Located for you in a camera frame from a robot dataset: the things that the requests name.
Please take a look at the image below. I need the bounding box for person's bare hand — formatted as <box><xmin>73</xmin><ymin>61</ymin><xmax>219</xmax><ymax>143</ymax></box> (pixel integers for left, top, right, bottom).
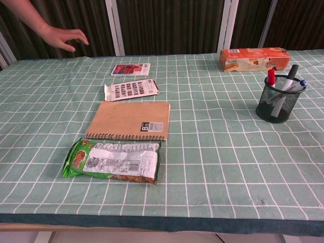
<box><xmin>37</xmin><ymin>24</ymin><xmax>90</xmax><ymax>53</ymax></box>

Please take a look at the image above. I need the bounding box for blue capped whiteboard marker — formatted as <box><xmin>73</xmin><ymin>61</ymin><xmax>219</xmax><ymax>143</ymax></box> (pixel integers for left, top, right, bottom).
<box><xmin>265</xmin><ymin>79</ymin><xmax>308</xmax><ymax>104</ymax></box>

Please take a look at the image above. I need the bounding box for person's bare forearm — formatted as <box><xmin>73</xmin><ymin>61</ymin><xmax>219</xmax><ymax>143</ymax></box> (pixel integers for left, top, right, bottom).
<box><xmin>4</xmin><ymin>0</ymin><xmax>50</xmax><ymax>38</ymax></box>

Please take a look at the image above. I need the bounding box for red capped marker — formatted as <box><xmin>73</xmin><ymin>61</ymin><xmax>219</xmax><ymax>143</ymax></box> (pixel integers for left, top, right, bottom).
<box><xmin>264</xmin><ymin>68</ymin><xmax>276</xmax><ymax>104</ymax></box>

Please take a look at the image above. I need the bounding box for black mesh pen holder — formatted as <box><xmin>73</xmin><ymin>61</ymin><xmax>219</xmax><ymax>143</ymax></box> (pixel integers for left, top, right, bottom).
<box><xmin>255</xmin><ymin>74</ymin><xmax>306</xmax><ymax>124</ymax></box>

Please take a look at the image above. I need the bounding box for black capped marker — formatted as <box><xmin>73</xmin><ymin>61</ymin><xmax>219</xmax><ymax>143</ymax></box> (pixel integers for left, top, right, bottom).
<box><xmin>270</xmin><ymin>64</ymin><xmax>300</xmax><ymax>117</ymax></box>

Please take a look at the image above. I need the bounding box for red and white card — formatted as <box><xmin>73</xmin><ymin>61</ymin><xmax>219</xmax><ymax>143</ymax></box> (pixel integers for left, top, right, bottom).
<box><xmin>110</xmin><ymin>63</ymin><xmax>151</xmax><ymax>76</ymax></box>

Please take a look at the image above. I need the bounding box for opened card packet with pictures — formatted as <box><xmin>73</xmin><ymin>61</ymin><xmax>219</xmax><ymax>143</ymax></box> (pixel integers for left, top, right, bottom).
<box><xmin>103</xmin><ymin>78</ymin><xmax>160</xmax><ymax>102</ymax></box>

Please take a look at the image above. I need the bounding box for brown spiral notebook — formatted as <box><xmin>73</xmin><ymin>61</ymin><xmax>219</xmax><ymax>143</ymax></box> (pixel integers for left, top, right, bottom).
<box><xmin>85</xmin><ymin>100</ymin><xmax>172</xmax><ymax>142</ymax></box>

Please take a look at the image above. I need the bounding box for green snack bag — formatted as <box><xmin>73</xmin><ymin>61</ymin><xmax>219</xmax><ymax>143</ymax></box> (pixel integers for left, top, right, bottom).
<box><xmin>62</xmin><ymin>138</ymin><xmax>162</xmax><ymax>185</ymax></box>

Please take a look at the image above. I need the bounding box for orange cardboard box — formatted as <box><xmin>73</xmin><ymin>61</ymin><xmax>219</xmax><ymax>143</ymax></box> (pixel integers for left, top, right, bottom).
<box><xmin>219</xmin><ymin>47</ymin><xmax>291</xmax><ymax>73</ymax></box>

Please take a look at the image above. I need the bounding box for green checked tablecloth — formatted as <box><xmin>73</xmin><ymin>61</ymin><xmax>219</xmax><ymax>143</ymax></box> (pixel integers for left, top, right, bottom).
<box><xmin>0</xmin><ymin>49</ymin><xmax>324</xmax><ymax>235</ymax></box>

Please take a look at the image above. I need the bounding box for white frame post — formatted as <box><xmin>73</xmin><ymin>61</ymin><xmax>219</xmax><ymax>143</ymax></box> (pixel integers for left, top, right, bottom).
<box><xmin>105</xmin><ymin>0</ymin><xmax>126</xmax><ymax>57</ymax></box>
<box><xmin>217</xmin><ymin>0</ymin><xmax>240</xmax><ymax>54</ymax></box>
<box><xmin>257</xmin><ymin>0</ymin><xmax>278</xmax><ymax>49</ymax></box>
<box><xmin>0</xmin><ymin>31</ymin><xmax>18</xmax><ymax>69</ymax></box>

